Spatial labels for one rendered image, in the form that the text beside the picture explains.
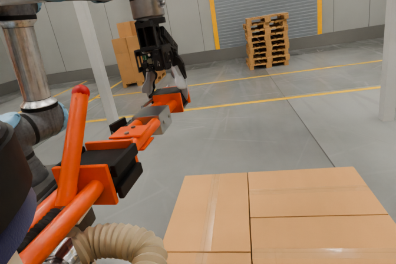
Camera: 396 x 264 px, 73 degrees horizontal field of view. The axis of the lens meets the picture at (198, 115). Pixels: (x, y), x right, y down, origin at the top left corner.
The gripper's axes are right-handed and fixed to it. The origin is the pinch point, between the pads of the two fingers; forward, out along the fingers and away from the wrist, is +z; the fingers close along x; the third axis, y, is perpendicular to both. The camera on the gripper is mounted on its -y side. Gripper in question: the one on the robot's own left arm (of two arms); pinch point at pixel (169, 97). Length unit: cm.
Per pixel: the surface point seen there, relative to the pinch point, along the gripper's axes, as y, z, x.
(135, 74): -620, 91, -327
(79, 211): 44.7, 0.2, 4.2
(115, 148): 32.0, -1.4, 2.1
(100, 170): 39.6, -2.1, 4.4
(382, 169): -166, 128, 117
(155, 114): 16.9, -1.2, 2.9
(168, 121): 13.0, 2.0, 3.7
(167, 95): 4.6, -1.9, 1.5
